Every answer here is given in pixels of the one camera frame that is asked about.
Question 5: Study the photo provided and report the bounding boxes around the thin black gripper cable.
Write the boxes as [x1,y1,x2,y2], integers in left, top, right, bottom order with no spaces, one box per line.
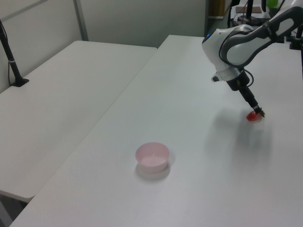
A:
[243,69,255,89]

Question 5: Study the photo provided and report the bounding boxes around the red strawberry with green leaves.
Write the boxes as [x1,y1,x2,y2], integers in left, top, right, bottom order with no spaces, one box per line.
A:
[246,107,266,122]

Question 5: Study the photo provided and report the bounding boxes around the black camera stand pole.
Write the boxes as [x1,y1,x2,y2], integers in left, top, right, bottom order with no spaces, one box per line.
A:
[0,18,30,87]

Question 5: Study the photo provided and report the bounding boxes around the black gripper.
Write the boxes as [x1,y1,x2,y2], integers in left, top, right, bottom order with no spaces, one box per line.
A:
[226,70,261,113]

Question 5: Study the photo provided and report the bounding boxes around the pink plastic bowl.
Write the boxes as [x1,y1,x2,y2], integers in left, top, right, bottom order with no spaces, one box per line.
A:
[135,141,171,174]

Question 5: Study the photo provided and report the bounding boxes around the grey partition frame post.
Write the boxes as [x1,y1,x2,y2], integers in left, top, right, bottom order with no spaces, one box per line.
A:
[72,0,89,42]

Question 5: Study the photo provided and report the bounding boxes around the black stand with round base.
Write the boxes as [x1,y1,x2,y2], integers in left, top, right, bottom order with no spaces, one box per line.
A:
[237,0,258,25]

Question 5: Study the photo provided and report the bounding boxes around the black clamp post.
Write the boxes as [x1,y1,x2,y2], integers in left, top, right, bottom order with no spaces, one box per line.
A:
[289,22,303,50]

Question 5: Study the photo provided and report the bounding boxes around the brown flat board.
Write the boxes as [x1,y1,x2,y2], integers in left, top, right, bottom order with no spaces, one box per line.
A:
[235,6,262,14]

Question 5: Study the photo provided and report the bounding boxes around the white side table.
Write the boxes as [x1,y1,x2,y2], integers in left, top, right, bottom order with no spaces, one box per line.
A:
[0,40,159,200]

